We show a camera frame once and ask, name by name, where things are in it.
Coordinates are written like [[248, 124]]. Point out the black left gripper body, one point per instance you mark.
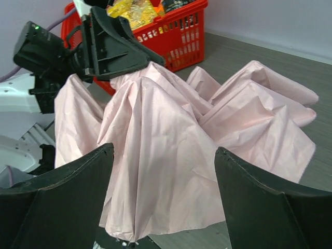
[[93, 62]]

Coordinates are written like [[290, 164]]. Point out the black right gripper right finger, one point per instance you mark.
[[263, 210]]

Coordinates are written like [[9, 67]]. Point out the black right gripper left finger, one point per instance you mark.
[[60, 208]]

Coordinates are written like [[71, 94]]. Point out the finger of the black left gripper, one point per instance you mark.
[[116, 56], [110, 32]]

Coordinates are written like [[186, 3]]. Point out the pink folding umbrella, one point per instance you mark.
[[165, 133]]

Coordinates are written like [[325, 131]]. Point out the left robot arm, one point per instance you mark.
[[50, 61]]

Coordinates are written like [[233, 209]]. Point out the yellow snack bag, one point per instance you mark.
[[138, 12]]

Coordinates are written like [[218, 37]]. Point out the orange snack box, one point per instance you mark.
[[158, 7]]

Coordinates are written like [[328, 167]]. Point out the black box with gold print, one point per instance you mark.
[[170, 5]]

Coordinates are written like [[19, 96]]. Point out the red plastic shopping basket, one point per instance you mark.
[[178, 36]]

